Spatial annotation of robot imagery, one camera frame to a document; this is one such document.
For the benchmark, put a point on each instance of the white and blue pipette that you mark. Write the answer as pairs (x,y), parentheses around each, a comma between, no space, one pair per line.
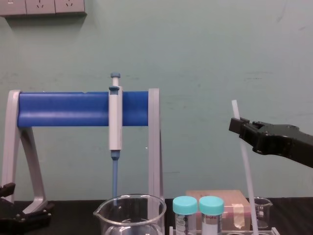
(115,122)

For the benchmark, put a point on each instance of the white stirring rod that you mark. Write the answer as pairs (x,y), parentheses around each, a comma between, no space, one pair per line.
(247,171)

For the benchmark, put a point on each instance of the brown cardboard box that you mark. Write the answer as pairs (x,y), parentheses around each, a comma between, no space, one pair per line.
(234,197)

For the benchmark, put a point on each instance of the large glass beaker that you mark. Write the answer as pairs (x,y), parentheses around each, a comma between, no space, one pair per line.
(157,215)

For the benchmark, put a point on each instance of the clear tube with teal cap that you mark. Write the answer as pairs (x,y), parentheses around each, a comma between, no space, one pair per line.
(184,204)

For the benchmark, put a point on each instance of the grey wall socket panel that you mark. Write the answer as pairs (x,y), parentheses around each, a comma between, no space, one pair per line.
(41,6)

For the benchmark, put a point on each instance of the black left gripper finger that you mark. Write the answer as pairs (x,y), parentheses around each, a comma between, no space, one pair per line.
(6,192)
(36,211)

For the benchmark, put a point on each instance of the grey pipette stand blue bar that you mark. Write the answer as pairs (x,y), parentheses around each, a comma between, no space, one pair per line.
(61,107)

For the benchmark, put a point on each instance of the white-labelled tube with teal cap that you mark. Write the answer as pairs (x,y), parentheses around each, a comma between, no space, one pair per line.
(211,205)

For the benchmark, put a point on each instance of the clear acrylic tube rack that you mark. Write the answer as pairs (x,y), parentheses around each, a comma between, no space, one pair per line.
(274,231)

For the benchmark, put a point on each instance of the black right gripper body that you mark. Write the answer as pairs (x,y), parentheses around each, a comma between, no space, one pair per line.
(286,142)

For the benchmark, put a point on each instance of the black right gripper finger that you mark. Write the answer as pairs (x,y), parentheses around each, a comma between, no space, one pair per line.
(245,120)
(236,128)

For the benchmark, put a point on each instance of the beige tape strip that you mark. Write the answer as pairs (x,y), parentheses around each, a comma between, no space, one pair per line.
(238,215)

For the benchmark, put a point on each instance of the small glass beaker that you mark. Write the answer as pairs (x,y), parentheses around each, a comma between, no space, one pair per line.
(265,213)

